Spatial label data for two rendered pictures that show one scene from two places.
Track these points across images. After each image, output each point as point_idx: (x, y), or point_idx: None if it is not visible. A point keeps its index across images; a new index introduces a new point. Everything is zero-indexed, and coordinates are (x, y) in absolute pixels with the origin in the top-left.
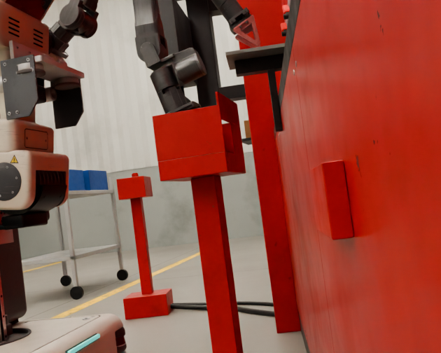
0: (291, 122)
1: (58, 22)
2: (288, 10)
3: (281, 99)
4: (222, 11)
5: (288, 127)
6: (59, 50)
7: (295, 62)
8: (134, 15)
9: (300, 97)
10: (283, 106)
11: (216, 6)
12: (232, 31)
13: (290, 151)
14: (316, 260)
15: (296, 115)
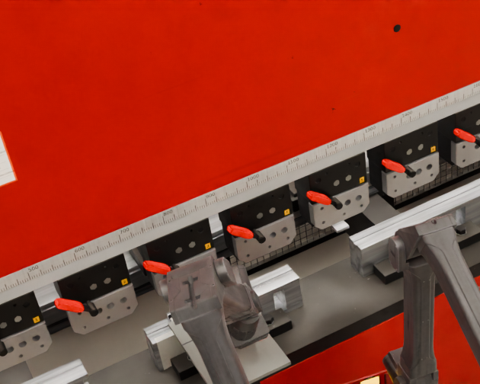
0: (399, 340)
1: None
2: (80, 302)
3: (294, 362)
4: (256, 328)
5: (348, 363)
6: None
7: None
8: (433, 352)
9: None
10: (314, 361)
11: (253, 328)
12: (249, 344)
13: (344, 381)
14: (456, 382)
15: (452, 317)
